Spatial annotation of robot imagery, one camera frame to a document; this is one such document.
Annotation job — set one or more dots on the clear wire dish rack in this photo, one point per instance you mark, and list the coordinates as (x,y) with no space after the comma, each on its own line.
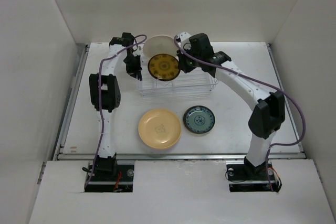
(196,83)

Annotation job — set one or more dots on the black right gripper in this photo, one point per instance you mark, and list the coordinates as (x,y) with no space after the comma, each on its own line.
(184,66)

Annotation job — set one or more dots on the large beige plate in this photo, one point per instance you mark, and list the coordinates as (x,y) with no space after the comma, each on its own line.
(160,44)

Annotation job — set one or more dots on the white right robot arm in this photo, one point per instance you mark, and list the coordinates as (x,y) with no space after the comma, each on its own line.
(267,108)

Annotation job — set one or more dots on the dark green plate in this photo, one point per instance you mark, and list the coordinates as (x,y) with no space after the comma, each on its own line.
(199,119)

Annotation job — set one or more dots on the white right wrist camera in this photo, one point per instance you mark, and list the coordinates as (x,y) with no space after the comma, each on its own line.
(183,40)

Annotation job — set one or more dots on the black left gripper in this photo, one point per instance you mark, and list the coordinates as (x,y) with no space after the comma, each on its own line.
(135,72)

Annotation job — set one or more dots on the aluminium table rail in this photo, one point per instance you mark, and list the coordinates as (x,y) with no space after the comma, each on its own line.
(70,100)

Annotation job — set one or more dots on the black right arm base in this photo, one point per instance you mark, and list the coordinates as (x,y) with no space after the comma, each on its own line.
(243,177)

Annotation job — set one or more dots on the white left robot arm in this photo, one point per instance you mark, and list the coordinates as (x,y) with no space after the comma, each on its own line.
(105,96)

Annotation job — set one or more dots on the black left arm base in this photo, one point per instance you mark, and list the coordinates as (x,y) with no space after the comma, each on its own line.
(117,180)

